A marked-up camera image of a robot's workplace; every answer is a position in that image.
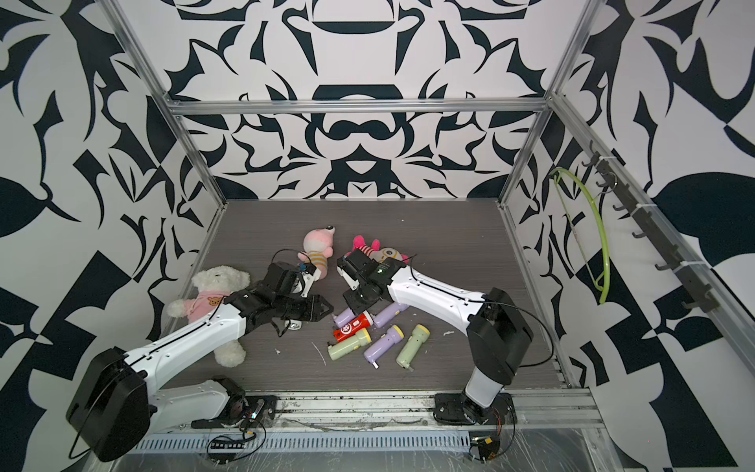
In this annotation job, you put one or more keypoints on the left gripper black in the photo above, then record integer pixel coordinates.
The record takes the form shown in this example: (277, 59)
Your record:
(316, 312)

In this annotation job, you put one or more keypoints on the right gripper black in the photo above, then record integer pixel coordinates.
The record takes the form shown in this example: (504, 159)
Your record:
(355, 306)

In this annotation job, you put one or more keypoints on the purple flashlight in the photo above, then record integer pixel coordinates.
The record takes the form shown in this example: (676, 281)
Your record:
(378, 348)
(388, 314)
(344, 318)

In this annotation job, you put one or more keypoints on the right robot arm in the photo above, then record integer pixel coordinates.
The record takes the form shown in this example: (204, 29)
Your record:
(497, 332)

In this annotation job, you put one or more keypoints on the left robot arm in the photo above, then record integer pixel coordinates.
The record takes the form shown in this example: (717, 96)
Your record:
(123, 396)

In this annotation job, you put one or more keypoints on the red flashlight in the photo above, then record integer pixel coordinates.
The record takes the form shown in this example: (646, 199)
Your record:
(363, 321)

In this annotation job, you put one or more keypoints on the light green flashlight left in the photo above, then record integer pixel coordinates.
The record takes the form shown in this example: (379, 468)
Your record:
(350, 344)

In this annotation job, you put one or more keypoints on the light green flashlight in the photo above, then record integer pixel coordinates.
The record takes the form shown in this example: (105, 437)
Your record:
(350, 344)
(420, 335)

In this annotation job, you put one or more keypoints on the light green flashlight right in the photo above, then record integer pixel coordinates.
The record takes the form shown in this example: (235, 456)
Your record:
(420, 335)

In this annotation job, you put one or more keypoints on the white plush yellow glasses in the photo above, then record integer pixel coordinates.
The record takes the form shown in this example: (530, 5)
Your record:
(375, 250)

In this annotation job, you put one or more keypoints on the pink plush striped shirt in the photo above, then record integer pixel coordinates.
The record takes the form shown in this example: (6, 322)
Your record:
(318, 248)

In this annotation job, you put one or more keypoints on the white teddy bear pink shirt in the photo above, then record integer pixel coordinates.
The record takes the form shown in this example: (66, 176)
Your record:
(213, 286)

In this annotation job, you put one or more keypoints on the black connector box left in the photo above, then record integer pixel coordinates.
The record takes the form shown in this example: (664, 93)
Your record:
(225, 448)

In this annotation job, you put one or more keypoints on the black connector box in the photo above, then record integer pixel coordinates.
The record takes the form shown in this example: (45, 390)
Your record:
(225, 448)
(484, 449)

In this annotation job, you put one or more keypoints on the black connector box right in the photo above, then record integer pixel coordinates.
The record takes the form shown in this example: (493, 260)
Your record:
(484, 449)

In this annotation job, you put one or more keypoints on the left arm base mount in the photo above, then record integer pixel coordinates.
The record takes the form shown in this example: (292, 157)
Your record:
(248, 410)

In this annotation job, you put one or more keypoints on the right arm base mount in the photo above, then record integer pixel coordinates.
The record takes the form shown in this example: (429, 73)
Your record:
(455, 409)

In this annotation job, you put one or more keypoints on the green hoop on wall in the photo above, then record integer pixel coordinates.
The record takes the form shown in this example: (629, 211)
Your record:
(602, 281)

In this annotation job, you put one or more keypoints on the black hook rail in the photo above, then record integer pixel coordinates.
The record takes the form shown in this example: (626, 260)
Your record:
(654, 227)

